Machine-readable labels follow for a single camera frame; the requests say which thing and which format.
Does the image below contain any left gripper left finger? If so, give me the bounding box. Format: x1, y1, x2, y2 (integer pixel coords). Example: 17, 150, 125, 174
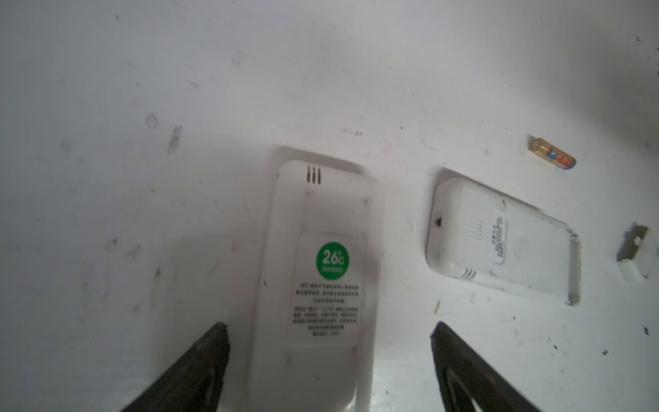
123, 322, 231, 412

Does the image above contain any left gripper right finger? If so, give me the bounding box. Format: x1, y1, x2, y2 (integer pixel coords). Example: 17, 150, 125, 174
431, 322, 539, 412

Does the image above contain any white remote control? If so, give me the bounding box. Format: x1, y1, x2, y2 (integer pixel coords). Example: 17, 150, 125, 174
426, 177, 581, 306
244, 161, 384, 411

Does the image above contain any white battery cover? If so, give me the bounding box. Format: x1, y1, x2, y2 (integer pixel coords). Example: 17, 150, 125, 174
616, 223, 658, 283

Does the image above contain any gold AAA battery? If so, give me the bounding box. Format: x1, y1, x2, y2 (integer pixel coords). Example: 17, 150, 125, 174
529, 137, 577, 170

